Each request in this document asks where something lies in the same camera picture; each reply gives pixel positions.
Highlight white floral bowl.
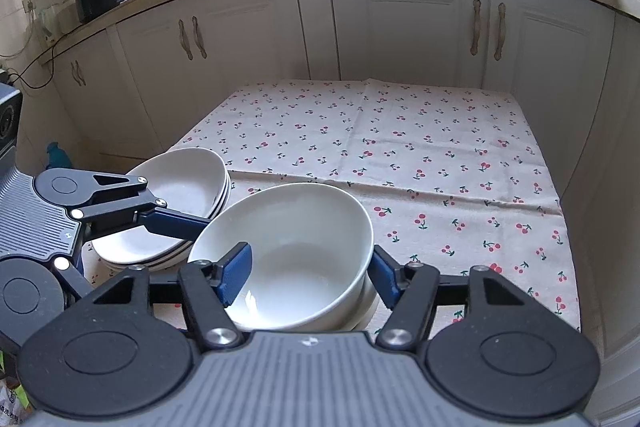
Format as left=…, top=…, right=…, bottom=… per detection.
left=343, top=277, right=380, bottom=331

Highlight stained white fruit plate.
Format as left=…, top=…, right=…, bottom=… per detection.
left=98, top=178, right=234, bottom=273

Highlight small white fruit plate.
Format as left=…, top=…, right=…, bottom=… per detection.
left=91, top=146, right=231, bottom=267

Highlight blue plastic jug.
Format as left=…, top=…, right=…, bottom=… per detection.
left=46, top=142, right=73, bottom=169

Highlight cherry print tablecloth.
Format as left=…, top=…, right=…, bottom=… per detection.
left=79, top=77, right=583, bottom=338

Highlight white lower cabinets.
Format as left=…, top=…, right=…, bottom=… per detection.
left=43, top=0, right=639, bottom=425

